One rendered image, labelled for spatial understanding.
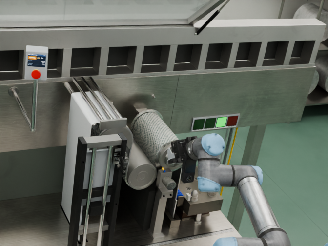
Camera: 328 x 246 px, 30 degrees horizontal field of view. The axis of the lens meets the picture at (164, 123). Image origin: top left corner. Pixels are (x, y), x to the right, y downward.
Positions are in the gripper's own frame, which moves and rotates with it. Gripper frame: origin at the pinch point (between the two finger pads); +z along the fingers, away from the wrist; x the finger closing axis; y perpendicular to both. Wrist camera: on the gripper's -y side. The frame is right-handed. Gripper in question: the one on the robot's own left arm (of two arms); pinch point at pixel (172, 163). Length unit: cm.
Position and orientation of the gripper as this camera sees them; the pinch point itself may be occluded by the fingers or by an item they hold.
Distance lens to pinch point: 235.4
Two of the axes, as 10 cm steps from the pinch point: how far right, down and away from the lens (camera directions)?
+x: -9.0, 0.9, -4.3
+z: -4.1, 1.9, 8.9
